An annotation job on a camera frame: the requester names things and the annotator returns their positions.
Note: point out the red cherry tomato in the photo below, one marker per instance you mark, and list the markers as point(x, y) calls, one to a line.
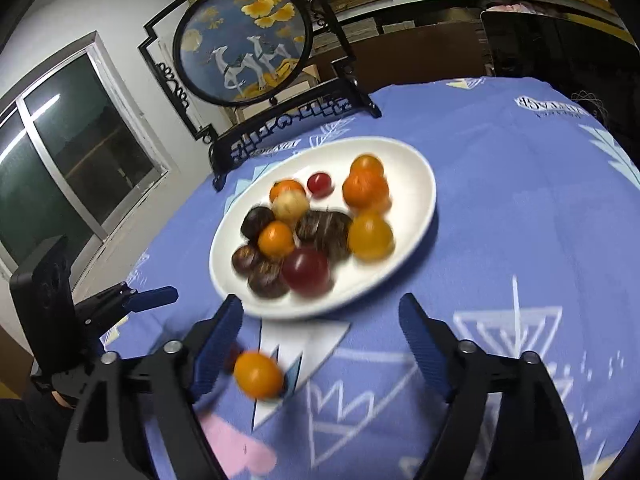
point(320, 183)

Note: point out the brown wooden panel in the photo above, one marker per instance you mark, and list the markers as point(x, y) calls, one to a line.
point(425, 60)

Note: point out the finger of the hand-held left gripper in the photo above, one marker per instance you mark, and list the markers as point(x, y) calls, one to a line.
point(152, 297)

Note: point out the person's left forearm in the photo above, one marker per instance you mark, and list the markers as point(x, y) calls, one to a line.
point(25, 435)

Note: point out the blue printed tablecloth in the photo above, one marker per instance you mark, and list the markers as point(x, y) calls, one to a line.
point(500, 185)

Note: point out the round painted screen black stand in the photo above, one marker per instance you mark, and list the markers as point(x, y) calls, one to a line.
point(240, 50)

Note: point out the sliding glass window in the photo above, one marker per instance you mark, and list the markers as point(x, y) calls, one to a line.
point(75, 150)

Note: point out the dark red plum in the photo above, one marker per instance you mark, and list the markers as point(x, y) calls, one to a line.
point(306, 271)

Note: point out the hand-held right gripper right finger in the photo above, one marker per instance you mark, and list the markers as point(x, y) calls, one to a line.
point(425, 340)

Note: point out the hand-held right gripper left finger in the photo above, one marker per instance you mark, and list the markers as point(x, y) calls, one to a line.
point(220, 340)

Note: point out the small yellow-orange tomato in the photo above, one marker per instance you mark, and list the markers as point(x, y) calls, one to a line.
point(287, 188)

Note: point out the pale striped pepino melon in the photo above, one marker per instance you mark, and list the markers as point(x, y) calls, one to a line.
point(291, 206)

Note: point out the white oval plate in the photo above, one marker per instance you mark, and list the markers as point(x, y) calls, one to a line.
point(405, 175)

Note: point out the small orange mandarin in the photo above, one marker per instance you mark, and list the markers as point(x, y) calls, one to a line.
point(276, 238)

